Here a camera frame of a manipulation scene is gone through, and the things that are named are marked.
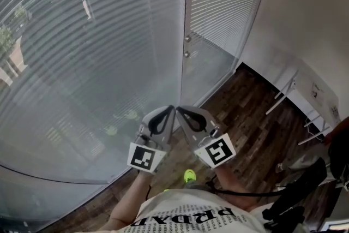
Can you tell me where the white table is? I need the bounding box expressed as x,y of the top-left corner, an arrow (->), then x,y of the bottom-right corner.
266,61 -> 343,145

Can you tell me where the grey glass partition post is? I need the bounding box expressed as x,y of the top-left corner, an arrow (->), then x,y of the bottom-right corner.
179,0 -> 192,107

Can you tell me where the white paper label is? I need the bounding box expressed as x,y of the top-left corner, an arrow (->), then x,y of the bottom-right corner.
312,81 -> 325,101

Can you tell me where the person's right forearm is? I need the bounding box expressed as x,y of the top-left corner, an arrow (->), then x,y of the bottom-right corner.
214,163 -> 260,211

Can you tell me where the person's left forearm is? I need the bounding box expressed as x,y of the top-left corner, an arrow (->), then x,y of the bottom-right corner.
105,171 -> 156,230

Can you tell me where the black equipment pouch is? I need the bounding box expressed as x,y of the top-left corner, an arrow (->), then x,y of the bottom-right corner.
261,157 -> 328,230

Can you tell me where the thick black cable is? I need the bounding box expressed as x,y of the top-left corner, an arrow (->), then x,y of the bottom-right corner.
206,176 -> 284,198

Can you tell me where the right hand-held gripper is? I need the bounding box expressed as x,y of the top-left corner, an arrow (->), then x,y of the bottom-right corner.
176,105 -> 237,168

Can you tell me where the white printed t-shirt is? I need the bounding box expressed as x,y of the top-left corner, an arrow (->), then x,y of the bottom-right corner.
117,188 -> 276,233

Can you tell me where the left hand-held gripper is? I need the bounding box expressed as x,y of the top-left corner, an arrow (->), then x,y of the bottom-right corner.
127,105 -> 177,174

